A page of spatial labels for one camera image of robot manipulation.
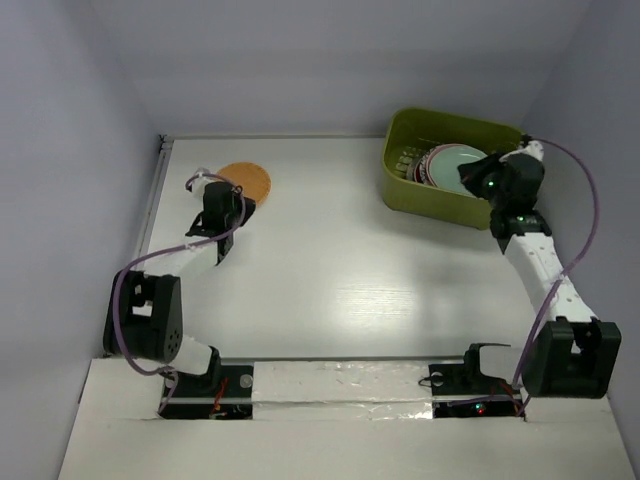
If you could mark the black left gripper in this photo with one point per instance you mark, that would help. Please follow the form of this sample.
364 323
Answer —
248 209

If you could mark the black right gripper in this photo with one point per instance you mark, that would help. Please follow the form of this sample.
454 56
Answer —
472 171

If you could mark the mint green flower plate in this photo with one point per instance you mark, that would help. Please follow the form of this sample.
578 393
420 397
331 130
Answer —
442 166

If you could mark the red and teal plate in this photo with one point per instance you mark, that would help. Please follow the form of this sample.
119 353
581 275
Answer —
417 169

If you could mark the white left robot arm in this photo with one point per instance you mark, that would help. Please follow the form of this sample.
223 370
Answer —
144 322

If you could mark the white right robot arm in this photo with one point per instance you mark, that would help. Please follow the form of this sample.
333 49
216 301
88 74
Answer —
325 270

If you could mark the green plastic bin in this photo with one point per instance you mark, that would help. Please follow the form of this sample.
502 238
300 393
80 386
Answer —
423 129

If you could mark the woven bamboo tray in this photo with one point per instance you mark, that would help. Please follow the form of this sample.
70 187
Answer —
254 179

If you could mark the white foam strip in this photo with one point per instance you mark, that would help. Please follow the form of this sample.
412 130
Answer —
340 391

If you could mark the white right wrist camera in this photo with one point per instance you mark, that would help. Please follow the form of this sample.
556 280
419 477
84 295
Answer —
533 149

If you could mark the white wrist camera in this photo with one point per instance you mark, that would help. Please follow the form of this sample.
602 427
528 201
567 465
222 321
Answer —
198 182
533 149

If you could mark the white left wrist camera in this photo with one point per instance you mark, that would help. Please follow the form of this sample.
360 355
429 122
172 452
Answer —
198 182

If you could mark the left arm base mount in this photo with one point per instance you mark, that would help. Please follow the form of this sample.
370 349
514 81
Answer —
226 397

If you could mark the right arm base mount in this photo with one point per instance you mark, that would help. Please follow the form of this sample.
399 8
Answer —
461 390

